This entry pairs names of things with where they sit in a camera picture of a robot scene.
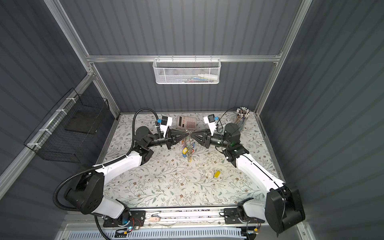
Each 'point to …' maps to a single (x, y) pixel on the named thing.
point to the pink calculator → (185, 122)
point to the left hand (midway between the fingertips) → (188, 134)
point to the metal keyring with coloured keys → (188, 145)
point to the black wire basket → (67, 132)
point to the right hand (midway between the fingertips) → (193, 137)
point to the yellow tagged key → (216, 174)
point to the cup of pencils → (243, 113)
